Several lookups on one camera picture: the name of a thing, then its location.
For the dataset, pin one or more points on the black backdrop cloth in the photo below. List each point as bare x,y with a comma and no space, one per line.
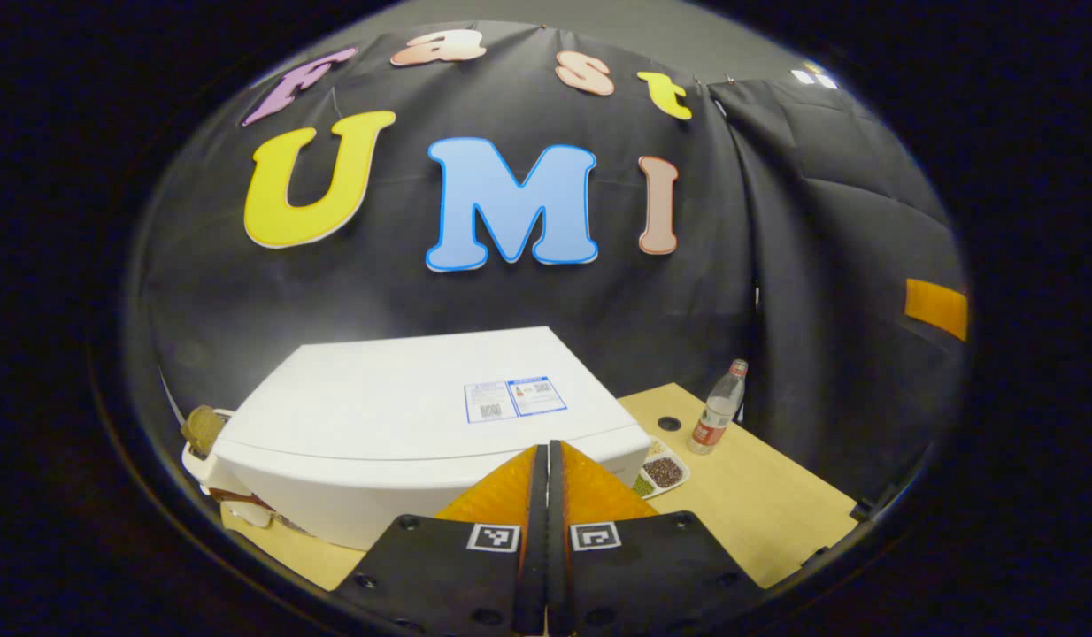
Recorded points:
776,265

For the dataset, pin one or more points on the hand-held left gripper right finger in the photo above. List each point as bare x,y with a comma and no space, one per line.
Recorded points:
652,575

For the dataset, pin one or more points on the brown wooden spoon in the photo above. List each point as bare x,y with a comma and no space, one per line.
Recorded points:
241,498

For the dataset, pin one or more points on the white toaster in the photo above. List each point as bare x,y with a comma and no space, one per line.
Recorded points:
201,469

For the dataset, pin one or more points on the white divided bean dish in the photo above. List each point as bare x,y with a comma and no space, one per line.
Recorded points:
663,471

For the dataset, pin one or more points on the white microwave oven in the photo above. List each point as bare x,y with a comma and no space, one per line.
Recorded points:
378,425

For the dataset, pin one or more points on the small ceiling light panel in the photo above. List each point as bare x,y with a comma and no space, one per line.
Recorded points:
814,76

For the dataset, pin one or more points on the black table clamp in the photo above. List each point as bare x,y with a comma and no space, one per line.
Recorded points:
863,510

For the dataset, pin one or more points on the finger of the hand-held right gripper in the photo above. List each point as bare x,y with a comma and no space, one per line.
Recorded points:
935,308

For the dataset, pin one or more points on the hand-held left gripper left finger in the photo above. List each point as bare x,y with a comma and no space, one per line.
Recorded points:
440,575

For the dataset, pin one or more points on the brown bread slice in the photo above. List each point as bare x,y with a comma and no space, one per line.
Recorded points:
203,427

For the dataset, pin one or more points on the clear plastic water bottle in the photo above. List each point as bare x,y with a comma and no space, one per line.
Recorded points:
714,416

